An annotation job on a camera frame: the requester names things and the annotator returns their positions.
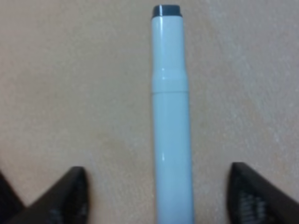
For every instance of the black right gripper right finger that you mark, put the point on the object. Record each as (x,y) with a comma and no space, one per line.
(252,199)

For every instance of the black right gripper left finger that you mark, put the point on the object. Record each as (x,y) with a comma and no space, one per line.
(66,202)

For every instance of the white marker pen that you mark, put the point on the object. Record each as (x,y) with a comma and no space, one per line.
(171,118)

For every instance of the beige table cloth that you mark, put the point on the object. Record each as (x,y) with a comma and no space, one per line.
(75,89)

